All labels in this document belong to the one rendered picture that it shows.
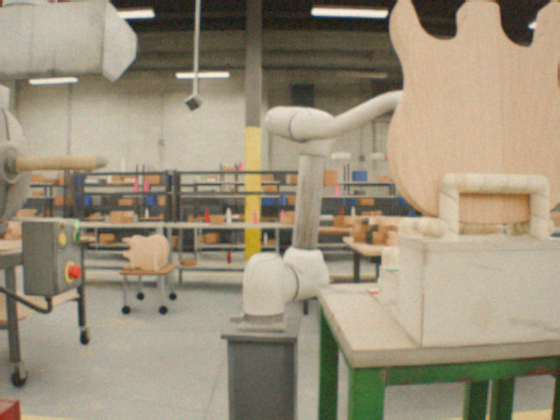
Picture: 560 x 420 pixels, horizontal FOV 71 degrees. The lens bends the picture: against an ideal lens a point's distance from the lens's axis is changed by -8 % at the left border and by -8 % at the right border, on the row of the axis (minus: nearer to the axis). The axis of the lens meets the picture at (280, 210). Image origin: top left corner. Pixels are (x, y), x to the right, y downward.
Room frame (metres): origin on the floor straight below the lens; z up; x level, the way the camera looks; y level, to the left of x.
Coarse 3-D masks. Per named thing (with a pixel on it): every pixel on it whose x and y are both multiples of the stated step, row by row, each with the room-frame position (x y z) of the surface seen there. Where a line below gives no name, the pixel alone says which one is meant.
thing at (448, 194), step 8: (440, 184) 0.68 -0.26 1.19; (448, 184) 0.67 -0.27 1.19; (440, 192) 0.68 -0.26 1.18; (448, 192) 0.67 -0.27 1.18; (456, 192) 0.67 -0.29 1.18; (440, 200) 0.68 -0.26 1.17; (448, 200) 0.67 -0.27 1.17; (456, 200) 0.67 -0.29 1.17; (440, 208) 0.68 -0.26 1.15; (448, 208) 0.67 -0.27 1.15; (456, 208) 0.67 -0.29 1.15; (440, 216) 0.68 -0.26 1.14; (448, 216) 0.67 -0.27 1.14; (456, 216) 0.67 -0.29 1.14; (448, 224) 0.67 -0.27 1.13; (456, 224) 0.67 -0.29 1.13; (448, 232) 0.67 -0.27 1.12; (456, 232) 0.67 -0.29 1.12; (440, 240) 0.68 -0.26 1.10; (448, 240) 0.67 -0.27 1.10; (456, 240) 0.67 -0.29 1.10
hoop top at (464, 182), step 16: (448, 176) 0.67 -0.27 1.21; (464, 176) 0.67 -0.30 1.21; (480, 176) 0.67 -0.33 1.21; (496, 176) 0.67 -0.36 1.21; (512, 176) 0.67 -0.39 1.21; (528, 176) 0.67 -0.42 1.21; (464, 192) 0.68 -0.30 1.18; (480, 192) 0.68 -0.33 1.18; (496, 192) 0.68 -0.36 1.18; (512, 192) 0.68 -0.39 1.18; (528, 192) 0.68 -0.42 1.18
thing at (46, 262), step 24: (24, 240) 1.05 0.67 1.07; (48, 240) 1.05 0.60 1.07; (72, 240) 1.15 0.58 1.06; (24, 264) 1.05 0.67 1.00; (48, 264) 1.05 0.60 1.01; (72, 264) 1.14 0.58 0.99; (0, 288) 1.03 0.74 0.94; (24, 288) 1.05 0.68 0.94; (48, 288) 1.05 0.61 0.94; (72, 288) 1.15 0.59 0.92; (48, 312) 1.08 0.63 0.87
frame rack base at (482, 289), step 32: (416, 256) 0.69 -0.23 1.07; (448, 256) 0.66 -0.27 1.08; (480, 256) 0.66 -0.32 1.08; (512, 256) 0.66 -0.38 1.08; (544, 256) 0.66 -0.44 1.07; (416, 288) 0.69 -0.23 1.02; (448, 288) 0.66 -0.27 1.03; (480, 288) 0.66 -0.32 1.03; (512, 288) 0.66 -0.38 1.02; (544, 288) 0.66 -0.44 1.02; (416, 320) 0.69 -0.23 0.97; (448, 320) 0.66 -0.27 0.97; (480, 320) 0.66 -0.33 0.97; (512, 320) 0.66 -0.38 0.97; (544, 320) 0.66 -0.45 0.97
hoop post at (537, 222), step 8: (544, 184) 0.67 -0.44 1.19; (536, 192) 0.67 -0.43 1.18; (544, 192) 0.67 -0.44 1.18; (536, 200) 0.67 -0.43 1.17; (544, 200) 0.67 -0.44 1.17; (536, 208) 0.67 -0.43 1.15; (544, 208) 0.67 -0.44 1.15; (536, 216) 0.67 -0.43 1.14; (544, 216) 0.67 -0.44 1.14; (536, 224) 0.67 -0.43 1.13; (544, 224) 0.67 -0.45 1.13; (536, 232) 0.67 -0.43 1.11; (544, 232) 0.67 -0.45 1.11
